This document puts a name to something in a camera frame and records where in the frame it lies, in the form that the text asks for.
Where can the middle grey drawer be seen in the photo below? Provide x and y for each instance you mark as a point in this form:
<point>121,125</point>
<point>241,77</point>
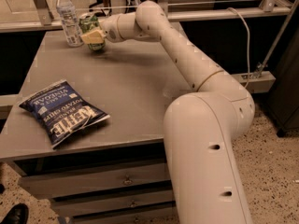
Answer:
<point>110,202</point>

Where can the clear plastic water bottle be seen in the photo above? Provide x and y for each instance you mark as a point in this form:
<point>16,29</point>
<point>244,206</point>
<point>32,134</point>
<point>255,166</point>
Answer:
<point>69,20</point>

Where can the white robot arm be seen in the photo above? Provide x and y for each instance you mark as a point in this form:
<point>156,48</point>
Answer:
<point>200,126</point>

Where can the grey drawer cabinet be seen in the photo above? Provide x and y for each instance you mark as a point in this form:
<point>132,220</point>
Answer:
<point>134,82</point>

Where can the metal railing frame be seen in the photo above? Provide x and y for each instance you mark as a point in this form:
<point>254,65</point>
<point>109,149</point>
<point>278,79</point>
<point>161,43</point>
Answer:
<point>34,15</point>

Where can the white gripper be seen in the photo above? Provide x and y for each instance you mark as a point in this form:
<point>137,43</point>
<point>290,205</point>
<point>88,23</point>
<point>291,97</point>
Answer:
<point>109,30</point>

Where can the blue kettle chips bag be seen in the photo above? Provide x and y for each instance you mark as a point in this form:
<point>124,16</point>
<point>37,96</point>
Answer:
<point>62,111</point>

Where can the dark cabinet on right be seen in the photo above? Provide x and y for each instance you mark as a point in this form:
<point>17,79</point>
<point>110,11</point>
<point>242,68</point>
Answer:
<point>283,99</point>

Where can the grey drawer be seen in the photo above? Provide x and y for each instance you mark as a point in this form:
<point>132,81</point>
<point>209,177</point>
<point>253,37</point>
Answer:
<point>94,179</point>
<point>129,216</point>
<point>110,202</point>

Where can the green soda can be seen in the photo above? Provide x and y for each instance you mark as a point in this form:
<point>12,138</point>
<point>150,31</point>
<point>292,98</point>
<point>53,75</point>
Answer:
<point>88,21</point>

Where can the top grey drawer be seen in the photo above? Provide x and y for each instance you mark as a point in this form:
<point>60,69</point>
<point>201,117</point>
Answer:
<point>94,179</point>

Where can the black shoe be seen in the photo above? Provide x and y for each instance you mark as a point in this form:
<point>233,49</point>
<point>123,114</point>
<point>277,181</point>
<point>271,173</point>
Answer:
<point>18,214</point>

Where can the bottom grey drawer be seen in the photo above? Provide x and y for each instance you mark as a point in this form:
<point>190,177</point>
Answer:
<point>129,216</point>

